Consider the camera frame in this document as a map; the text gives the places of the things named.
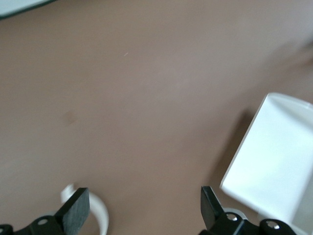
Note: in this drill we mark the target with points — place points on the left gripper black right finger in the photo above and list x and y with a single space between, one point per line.
210 210

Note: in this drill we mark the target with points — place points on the white semicircular plastic clamp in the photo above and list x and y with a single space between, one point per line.
100 208

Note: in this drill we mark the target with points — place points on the white plastic drawer box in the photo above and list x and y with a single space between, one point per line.
271 151

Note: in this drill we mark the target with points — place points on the white board with dark edge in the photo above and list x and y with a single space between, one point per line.
17 6

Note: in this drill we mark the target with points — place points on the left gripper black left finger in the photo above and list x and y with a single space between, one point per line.
74 210

